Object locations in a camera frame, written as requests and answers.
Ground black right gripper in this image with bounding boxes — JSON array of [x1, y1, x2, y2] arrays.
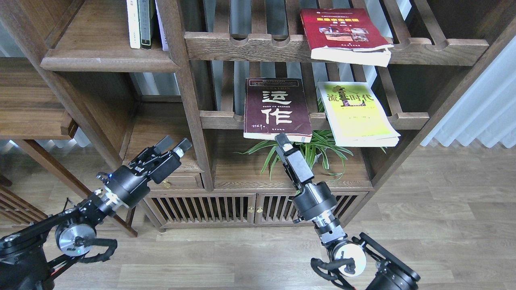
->
[[275, 133, 337, 222]]

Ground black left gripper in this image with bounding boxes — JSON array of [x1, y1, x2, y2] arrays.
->
[[98, 135, 192, 206]]

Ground maroon book white characters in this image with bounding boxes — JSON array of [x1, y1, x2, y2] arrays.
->
[[243, 78, 312, 143]]

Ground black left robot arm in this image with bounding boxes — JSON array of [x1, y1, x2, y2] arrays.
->
[[0, 136, 192, 290]]

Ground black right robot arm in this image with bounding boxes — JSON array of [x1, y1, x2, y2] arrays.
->
[[275, 133, 420, 290]]

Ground red book on shelf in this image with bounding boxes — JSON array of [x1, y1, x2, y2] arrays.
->
[[300, 8, 393, 67]]

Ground green spider plant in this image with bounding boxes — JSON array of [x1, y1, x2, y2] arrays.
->
[[236, 99, 387, 182]]

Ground yellow green book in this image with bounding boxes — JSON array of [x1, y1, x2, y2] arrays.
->
[[317, 81, 400, 147]]

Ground dark wooden bookshelf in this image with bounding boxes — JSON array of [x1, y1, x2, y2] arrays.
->
[[1, 0, 515, 224]]

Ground dark green upright book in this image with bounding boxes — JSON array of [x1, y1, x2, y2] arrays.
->
[[138, 0, 156, 50]]

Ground white upright book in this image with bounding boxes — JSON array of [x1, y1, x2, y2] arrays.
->
[[127, 0, 141, 49]]

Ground wooden side table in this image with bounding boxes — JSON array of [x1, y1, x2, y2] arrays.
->
[[0, 57, 138, 238]]

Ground white curtain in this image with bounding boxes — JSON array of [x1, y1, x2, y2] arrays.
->
[[421, 39, 516, 148]]

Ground white book behind post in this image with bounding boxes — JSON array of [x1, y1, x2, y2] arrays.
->
[[155, 1, 169, 52]]

